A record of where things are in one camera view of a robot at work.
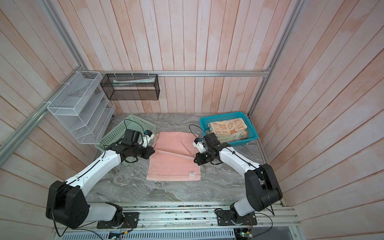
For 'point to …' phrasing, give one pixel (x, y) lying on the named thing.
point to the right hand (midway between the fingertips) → (196, 160)
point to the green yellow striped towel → (226, 139)
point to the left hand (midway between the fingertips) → (152, 153)
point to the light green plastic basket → (132, 123)
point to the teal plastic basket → (252, 133)
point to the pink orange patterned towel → (225, 127)
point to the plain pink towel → (174, 158)
